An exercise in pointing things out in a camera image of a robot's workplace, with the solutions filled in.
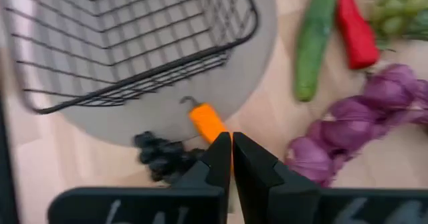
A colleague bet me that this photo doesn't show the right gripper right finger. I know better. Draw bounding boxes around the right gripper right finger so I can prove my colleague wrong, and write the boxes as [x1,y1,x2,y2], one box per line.
[233,132,428,224]

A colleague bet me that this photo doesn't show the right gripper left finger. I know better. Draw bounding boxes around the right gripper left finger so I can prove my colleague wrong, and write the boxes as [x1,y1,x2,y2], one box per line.
[47,132,233,224]

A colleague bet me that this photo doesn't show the black grapes bunch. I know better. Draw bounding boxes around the black grapes bunch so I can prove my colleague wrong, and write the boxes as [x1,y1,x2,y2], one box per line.
[132,130,207,185]

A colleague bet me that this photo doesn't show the green grapes bunch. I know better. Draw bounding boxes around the green grapes bunch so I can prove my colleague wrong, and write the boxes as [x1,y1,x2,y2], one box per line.
[369,0,428,47]

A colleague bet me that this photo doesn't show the purple onion string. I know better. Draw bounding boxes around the purple onion string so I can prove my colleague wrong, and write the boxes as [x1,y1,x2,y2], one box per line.
[284,63,428,188]

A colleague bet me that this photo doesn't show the grey round mat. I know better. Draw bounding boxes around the grey round mat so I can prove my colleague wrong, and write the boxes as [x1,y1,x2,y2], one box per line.
[0,0,278,148]

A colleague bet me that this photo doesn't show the green cucumber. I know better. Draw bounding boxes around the green cucumber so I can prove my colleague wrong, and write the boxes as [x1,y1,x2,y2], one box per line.
[293,0,338,103]

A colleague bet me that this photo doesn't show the bright red pepper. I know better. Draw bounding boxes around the bright red pepper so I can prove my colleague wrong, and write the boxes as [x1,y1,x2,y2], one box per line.
[336,0,381,70]

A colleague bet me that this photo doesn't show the black wire basket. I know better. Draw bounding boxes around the black wire basket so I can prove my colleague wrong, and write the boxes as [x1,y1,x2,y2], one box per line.
[0,0,260,115]

